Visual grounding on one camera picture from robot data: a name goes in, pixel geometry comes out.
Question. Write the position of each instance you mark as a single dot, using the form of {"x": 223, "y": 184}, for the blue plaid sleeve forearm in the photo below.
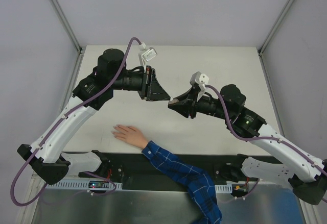
{"x": 197, "y": 181}

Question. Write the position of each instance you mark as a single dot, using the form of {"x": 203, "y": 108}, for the person's hand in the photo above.
{"x": 130, "y": 135}

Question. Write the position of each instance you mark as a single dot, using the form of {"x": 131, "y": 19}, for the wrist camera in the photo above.
{"x": 146, "y": 54}
{"x": 199, "y": 79}

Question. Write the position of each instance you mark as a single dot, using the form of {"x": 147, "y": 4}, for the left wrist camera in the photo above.
{"x": 146, "y": 54}

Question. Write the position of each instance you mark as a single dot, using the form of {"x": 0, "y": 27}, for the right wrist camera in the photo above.
{"x": 199, "y": 79}

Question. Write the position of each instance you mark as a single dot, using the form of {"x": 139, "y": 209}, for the white cable duct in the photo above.
{"x": 87, "y": 184}

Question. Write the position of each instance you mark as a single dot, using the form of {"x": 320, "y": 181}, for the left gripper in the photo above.
{"x": 148, "y": 84}

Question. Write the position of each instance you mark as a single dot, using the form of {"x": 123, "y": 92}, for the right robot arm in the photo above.
{"x": 297, "y": 170}

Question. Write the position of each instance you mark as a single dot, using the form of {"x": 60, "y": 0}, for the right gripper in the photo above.
{"x": 192, "y": 102}

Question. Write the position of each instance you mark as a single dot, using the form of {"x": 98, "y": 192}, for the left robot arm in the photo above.
{"x": 46, "y": 156}

